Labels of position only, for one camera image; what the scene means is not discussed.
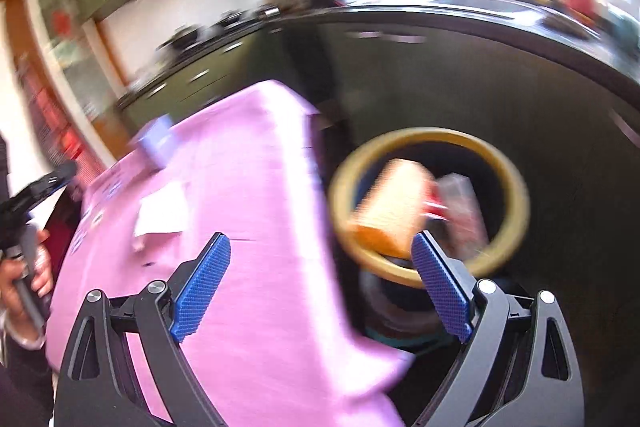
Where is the yellow-rimmed blue trash bin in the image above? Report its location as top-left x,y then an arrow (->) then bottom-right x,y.
331,127 -> 532,294

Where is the person's left hand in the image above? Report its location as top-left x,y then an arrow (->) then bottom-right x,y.
0,228 -> 54,339

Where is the green drawer cabinet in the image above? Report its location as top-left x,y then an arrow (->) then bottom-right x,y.
116,26 -> 282,128

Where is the red soda can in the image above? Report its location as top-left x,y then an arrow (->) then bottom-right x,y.
432,173 -> 491,259

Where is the purple cardboard box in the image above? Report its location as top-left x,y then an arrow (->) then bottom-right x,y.
130,116 -> 177,168

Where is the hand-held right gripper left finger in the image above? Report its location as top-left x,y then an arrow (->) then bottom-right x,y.
52,231 -> 233,427

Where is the red checked bag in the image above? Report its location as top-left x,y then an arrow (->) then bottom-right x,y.
15,52 -> 87,170

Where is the glass cabinet door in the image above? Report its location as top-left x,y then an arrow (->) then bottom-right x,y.
20,0 -> 132,168

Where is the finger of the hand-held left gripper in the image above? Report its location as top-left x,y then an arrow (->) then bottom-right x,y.
46,161 -> 79,192

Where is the person's left forearm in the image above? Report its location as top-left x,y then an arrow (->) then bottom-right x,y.
0,324 -> 57,427

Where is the white paper tissue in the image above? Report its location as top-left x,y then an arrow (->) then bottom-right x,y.
132,186 -> 189,254

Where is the green base cabinet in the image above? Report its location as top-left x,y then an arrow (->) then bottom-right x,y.
270,14 -> 640,318

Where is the black kitchen countertop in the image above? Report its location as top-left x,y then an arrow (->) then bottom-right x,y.
150,0 -> 640,90

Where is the pink floral tablecloth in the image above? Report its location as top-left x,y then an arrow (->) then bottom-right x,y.
47,79 -> 417,427

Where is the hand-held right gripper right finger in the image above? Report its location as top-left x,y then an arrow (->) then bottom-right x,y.
410,229 -> 587,427

